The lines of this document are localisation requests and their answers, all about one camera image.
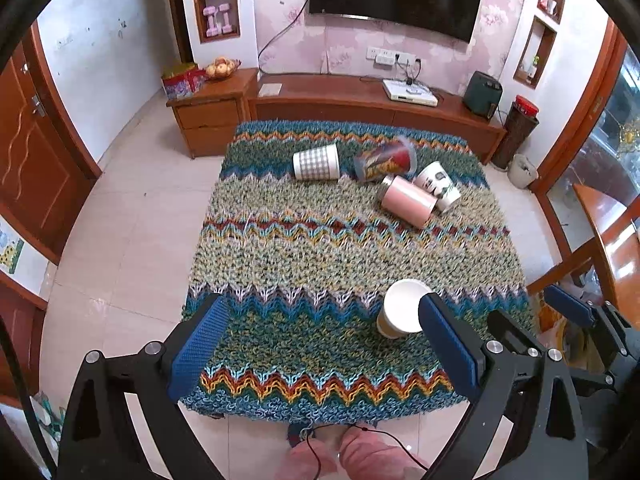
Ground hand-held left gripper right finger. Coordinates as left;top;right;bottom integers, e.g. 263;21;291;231
419;291;588;480

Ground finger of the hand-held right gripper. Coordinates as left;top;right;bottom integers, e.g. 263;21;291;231
567;365;623;398
544;285;635;361

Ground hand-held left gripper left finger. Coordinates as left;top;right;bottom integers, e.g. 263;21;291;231
56;292;232;480

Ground plain white paper cup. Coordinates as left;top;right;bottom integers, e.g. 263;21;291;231
376;278;433;339

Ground pink tumbler cup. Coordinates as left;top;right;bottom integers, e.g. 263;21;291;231
380;175;439;228

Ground white cup with dark print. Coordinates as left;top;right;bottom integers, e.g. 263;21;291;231
414;161;462;212

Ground clear colourful printed cup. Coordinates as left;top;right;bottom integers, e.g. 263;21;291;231
353;136;418;182

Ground white checked cup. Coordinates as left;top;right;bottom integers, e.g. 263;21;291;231
292;143;342;182

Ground yellow bag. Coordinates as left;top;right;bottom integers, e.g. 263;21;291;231
537;305;576;366

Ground wooden side table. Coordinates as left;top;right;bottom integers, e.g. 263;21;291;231
572;183;640;318

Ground person's leg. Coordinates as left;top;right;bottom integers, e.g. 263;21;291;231
340;425;429;480
287;442;337;480

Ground multicolour knitted blanket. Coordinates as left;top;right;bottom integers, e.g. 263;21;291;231
180;119;538;426

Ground white pot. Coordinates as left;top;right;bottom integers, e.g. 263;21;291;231
507;154;540;190

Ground glass display cabinet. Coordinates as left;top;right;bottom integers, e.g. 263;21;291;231
547;35;640;241

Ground black bin with red top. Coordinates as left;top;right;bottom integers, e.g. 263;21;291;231
491;95;541;170

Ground dark green appliance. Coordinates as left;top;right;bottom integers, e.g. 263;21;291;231
462;71;503;120

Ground small wooden drawer cabinet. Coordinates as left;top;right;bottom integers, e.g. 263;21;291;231
166;67;258;158

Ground brown wooden door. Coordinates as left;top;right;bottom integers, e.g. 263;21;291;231
0;22;103;266

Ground white set-top box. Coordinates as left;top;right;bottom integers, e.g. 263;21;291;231
382;78;439;107

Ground red gift box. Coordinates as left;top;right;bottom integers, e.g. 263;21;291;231
161;62;207;101

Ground long wooden television cabinet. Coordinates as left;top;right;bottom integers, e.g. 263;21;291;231
247;72;508;165

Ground bowl of fruit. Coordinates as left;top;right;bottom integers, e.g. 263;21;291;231
205;57;242;82

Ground thin black cable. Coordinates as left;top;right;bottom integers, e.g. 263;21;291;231
287;422;431;480

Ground wall poster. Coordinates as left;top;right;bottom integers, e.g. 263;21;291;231
0;220;26;276

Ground wooden wall niche shelf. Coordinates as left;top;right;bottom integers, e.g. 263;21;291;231
513;0;570;90

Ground white wall socket strip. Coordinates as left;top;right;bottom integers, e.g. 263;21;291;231
366;46;418;67

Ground black television cable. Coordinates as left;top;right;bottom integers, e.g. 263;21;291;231
257;0;311;78

